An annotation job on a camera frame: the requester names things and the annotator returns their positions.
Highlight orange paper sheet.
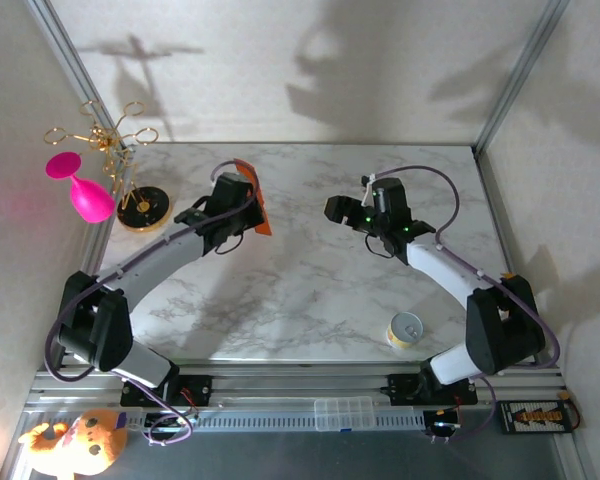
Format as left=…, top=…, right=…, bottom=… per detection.
left=232, top=157, right=275, bottom=237

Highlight gold glass rack stand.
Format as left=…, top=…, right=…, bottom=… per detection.
left=43, top=99, right=174, bottom=234

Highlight yellow tin can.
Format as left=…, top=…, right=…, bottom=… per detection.
left=385, top=311, right=425, bottom=350

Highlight pink wine glass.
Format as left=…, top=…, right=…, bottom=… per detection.
left=44, top=151, right=117, bottom=225

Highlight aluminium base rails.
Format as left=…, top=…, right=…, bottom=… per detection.
left=24, top=364, right=566, bottom=414

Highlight clear plastic organizer box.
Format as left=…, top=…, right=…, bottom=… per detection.
left=313, top=396, right=376, bottom=432

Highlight black controller module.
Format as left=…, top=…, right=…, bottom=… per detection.
left=423, top=408, right=464, bottom=444

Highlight black charging board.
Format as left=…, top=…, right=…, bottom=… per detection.
left=496, top=399, right=579, bottom=435

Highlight yellow connector power lead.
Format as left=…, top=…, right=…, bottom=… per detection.
left=557, top=391, right=585, bottom=432

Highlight orange plush toy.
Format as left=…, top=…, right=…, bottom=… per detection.
left=17, top=408, right=129, bottom=476

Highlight aluminium side rail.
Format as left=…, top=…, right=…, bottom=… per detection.
left=473, top=149, right=544, bottom=371
left=54, top=149, right=136, bottom=371

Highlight aluminium frame post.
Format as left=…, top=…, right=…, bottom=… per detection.
left=27, top=0, right=137, bottom=169
left=472, top=0, right=571, bottom=155

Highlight grey slotted cable duct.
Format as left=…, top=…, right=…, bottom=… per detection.
left=124, top=405, right=429, bottom=432

